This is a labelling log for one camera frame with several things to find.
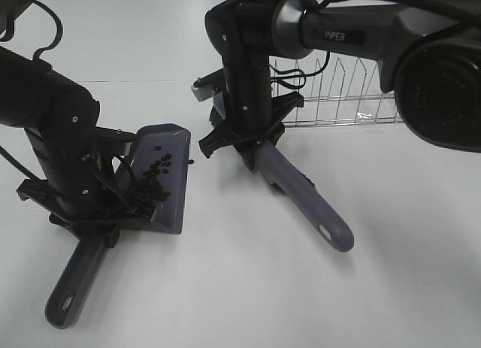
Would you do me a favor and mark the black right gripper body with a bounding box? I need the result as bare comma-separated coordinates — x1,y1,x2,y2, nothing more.
199,54,304,158

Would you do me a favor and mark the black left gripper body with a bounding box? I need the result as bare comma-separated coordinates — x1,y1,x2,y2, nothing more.
15,126,136,231

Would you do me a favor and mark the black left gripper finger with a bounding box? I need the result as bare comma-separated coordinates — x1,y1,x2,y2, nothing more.
126,204,154,222
103,227,119,249

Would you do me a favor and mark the pile of dark coffee beans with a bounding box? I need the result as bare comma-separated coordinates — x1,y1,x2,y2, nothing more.
123,144,190,207

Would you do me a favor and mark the purple plastic dustpan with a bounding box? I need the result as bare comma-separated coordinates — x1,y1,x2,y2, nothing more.
44,123,191,328

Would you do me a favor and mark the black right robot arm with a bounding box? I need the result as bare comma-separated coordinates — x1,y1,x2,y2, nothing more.
195,0,480,156

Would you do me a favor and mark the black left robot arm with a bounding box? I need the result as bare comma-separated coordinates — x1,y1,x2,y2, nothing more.
1,48,154,238

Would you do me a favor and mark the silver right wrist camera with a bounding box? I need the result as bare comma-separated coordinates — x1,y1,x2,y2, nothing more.
191,69,225,102

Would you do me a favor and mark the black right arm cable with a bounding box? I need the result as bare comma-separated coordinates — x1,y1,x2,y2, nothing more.
270,49,334,90

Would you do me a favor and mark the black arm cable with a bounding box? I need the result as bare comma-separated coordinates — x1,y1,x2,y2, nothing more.
0,0,64,59
270,49,334,90

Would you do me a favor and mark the chrome wire dish rack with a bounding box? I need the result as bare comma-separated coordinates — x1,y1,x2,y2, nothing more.
271,53,403,127

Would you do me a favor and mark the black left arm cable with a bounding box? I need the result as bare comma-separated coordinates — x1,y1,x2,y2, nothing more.
0,0,64,59

